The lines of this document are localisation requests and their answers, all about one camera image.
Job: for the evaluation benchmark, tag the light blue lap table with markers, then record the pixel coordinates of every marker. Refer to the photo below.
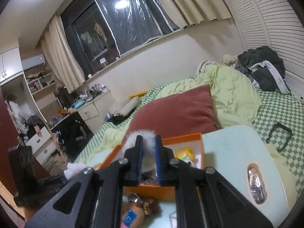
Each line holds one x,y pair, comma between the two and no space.
228,152

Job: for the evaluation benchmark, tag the white fluffy plush ball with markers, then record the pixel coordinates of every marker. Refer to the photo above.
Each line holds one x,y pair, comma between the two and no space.
148,137

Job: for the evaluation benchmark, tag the hanging clothes heap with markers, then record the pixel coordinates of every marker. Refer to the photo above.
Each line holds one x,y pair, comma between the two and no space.
17,114

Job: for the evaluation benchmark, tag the light green duvet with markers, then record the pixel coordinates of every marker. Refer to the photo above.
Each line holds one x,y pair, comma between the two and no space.
232,95

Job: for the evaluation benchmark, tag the black backpack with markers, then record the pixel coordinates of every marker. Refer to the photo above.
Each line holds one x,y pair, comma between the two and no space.
74,133

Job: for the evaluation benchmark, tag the brown plush toy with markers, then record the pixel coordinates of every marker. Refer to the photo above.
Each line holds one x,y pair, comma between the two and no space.
131,218

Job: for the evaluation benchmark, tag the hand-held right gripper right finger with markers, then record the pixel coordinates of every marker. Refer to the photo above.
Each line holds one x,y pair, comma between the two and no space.
157,161

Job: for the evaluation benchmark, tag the black phone case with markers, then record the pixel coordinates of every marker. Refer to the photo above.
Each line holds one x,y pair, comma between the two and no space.
285,133

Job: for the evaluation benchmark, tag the white low drawer unit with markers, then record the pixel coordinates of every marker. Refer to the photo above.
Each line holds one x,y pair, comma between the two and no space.
40,144

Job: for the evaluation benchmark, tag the white upper cabinet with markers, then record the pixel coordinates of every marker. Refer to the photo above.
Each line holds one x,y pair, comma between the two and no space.
10,64

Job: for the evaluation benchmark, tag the shiny foil packet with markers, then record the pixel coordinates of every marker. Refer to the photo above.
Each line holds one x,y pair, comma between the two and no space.
256,184

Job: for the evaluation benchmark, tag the beige curtain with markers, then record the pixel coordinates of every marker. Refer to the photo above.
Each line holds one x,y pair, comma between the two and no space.
64,57
194,2

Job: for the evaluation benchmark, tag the dark coat with fur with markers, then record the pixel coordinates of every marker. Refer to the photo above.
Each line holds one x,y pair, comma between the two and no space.
63,97

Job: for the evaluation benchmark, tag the beige garment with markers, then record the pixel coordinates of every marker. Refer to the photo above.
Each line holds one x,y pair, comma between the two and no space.
228,59

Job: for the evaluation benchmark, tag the white air conditioner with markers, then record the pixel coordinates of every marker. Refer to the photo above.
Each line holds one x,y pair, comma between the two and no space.
33,62

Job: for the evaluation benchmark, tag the dark clothes pile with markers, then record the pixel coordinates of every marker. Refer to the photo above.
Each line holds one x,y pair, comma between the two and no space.
263,59

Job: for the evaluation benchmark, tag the black crumpled garment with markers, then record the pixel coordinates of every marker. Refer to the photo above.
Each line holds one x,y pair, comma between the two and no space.
122,120

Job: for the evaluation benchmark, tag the large dark window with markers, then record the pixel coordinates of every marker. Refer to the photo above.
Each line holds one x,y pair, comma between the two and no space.
123,19

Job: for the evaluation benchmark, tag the pink white jar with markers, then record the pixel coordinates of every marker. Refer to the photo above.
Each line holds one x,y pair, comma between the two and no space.
103,87

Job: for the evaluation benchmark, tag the blue white small cloth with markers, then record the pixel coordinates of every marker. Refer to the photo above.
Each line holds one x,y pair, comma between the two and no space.
108,117

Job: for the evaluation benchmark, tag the yellow plush toy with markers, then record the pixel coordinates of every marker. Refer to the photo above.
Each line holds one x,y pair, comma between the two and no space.
186,154

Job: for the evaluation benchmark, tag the orange cardboard box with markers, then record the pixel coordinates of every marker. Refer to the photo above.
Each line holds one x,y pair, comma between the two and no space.
185,139

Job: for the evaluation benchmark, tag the white louvered closet door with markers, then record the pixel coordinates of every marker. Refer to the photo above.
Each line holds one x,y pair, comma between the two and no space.
261,16

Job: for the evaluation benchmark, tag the green checkered bed sheet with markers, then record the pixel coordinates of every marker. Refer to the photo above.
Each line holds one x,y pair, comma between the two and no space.
269,110

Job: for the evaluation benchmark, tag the dark brown furry pompom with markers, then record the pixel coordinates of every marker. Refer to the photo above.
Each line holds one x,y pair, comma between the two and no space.
148,178

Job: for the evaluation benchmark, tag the makeup brush holder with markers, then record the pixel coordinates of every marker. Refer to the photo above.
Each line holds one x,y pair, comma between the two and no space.
95,89

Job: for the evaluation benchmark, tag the white drawer cabinet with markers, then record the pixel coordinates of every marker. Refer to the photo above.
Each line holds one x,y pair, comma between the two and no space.
90,112

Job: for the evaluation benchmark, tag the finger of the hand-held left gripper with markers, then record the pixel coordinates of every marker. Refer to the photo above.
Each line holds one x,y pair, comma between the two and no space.
55,179

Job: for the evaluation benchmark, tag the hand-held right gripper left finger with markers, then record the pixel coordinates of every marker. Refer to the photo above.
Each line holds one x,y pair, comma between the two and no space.
140,161

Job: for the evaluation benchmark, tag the white wall bookshelf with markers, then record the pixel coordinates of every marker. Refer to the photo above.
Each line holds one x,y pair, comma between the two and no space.
38,83

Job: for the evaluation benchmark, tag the grey white garment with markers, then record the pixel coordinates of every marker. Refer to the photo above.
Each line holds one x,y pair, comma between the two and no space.
206,64

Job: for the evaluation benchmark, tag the beige folded blanket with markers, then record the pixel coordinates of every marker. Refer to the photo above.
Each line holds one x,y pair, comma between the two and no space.
125,106

